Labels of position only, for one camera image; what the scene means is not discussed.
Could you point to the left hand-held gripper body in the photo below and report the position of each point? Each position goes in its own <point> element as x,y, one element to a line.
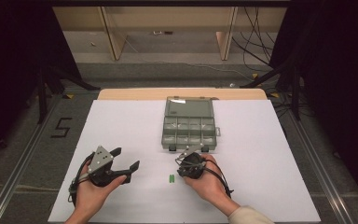
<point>101,161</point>

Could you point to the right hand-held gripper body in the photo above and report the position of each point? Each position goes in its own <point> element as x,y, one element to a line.
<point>194,165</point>

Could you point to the small green plastic part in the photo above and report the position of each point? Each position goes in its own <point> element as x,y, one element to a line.
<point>171,178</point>

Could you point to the transparent green compartment box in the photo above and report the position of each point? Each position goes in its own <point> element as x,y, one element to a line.
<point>188,124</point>

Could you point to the person's right hand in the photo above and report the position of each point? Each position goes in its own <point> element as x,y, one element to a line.
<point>211,186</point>

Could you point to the person's left hand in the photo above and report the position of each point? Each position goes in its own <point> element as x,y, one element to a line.
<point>93,196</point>

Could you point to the white paper sheet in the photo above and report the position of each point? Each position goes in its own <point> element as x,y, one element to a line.
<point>121,124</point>

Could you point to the yellow tape piece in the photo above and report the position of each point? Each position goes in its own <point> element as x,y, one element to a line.
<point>255,76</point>
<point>69,96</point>
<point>274,95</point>

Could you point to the black metal stand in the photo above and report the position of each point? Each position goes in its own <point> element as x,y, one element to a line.
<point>295,90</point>
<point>43,93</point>

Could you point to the black curtain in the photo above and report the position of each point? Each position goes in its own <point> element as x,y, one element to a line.
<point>338,77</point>
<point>15,62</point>

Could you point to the aluminium floor rail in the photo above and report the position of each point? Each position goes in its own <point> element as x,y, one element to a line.
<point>320,168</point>
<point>18,168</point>

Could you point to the small white frame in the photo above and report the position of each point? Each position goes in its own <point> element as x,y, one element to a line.
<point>158,32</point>

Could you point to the beige wooden desk frame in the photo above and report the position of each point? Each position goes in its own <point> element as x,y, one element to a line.
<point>167,18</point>

